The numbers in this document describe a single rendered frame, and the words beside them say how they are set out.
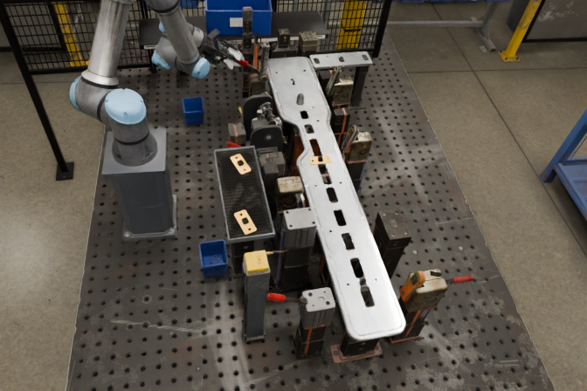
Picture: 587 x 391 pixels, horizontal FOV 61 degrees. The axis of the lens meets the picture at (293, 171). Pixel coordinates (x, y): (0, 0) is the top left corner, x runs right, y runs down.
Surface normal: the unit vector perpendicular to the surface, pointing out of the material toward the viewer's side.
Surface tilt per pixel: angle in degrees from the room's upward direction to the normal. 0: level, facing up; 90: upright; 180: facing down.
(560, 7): 90
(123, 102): 8
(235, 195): 0
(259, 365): 0
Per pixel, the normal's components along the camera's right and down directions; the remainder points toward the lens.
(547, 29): 0.15, 0.76
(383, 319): 0.07, -0.66
